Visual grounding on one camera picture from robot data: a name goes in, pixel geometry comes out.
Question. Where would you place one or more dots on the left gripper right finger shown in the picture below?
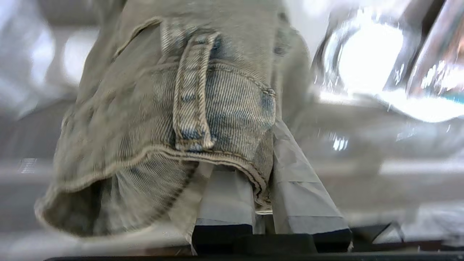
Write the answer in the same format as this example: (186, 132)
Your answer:
(301, 195)

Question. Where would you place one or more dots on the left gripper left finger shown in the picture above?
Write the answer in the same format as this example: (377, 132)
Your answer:
(226, 199)

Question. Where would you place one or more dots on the grey denim jeans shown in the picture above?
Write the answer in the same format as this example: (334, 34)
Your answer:
(152, 108)

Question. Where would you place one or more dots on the clear plastic slipper bag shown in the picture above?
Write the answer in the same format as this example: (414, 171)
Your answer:
(406, 105)

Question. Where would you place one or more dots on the white slipper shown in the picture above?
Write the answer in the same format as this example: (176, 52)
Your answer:
(369, 54)

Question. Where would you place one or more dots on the brown printed snack bag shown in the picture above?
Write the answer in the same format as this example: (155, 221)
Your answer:
(440, 69)

